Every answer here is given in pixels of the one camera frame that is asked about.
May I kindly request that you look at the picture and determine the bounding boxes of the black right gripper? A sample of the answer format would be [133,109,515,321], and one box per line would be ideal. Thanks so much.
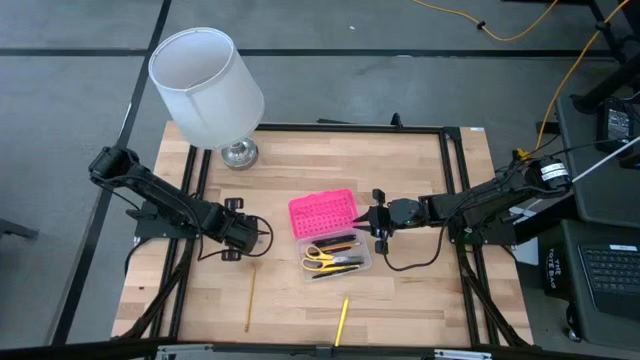
[352,188,431,256]

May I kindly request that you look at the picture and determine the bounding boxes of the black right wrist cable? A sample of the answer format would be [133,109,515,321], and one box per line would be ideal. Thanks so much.
[382,219,449,274]

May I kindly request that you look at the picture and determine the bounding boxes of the dark grey chair base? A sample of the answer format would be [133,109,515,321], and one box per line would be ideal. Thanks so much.
[0,217,40,242]

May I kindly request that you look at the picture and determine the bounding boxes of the black power cable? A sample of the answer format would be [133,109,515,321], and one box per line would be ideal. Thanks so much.
[494,134,609,181]

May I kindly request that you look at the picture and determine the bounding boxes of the yellow extension cable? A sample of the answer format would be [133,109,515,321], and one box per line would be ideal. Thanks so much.
[409,0,560,42]
[514,0,632,164]

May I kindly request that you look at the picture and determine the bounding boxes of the white shade silver table lamp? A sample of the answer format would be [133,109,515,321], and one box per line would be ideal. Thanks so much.
[148,27,265,170]

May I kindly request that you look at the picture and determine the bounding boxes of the black laptop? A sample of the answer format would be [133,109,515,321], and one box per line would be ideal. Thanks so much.
[577,243,640,321]

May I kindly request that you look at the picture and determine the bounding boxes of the clear supply box pink lid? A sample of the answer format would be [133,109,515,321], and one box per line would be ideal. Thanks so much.
[287,188,374,285]

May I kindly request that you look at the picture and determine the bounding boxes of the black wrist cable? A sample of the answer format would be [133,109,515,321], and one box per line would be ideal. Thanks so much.
[382,219,449,274]
[197,214,275,262]

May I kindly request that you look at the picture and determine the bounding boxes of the black stand legs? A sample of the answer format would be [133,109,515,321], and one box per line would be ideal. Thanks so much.
[572,0,640,114]

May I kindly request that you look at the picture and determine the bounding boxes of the white cable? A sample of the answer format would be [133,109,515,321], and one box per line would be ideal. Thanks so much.
[569,135,640,184]

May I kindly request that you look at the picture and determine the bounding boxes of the dark grey side desk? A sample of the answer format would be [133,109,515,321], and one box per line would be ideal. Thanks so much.
[553,94,640,351]

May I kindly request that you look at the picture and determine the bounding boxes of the yellow wooden pencil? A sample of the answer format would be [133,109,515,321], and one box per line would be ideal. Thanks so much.
[243,267,258,334]

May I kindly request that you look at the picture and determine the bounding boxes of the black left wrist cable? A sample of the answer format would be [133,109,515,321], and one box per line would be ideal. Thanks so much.
[197,214,275,262]

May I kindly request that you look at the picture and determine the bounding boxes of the silver metal bracket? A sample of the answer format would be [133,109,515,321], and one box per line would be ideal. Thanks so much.
[154,343,216,360]
[432,348,494,360]

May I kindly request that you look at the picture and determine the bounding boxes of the yellow handled scissors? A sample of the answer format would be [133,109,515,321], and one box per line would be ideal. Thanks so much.
[300,244,365,273]

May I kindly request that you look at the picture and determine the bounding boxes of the white paper sheet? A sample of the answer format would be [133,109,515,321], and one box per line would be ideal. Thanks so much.
[514,199,541,266]

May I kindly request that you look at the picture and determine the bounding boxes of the black tote bag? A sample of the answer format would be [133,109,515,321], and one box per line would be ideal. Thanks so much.
[542,242,574,301]

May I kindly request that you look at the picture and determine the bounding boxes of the black power adapter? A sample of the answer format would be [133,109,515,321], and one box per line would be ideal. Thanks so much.
[597,99,640,154]

